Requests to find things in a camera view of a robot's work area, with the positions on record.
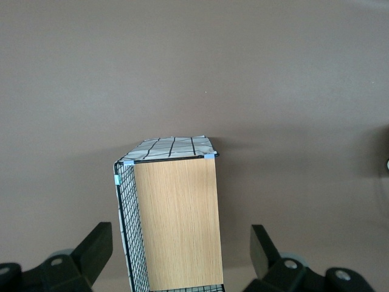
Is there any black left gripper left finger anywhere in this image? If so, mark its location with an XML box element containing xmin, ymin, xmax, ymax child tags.
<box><xmin>27</xmin><ymin>221</ymin><xmax>114</xmax><ymax>292</ymax></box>

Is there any black wire mesh basket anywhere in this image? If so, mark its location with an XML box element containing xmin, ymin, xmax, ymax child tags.
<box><xmin>112</xmin><ymin>135</ymin><xmax>226</xmax><ymax>292</ymax></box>

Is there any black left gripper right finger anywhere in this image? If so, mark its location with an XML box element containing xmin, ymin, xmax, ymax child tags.
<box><xmin>243</xmin><ymin>224</ymin><xmax>326</xmax><ymax>292</ymax></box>

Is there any light wooden shelf insert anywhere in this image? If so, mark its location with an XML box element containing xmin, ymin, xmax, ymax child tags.
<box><xmin>133</xmin><ymin>158</ymin><xmax>225</xmax><ymax>291</ymax></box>

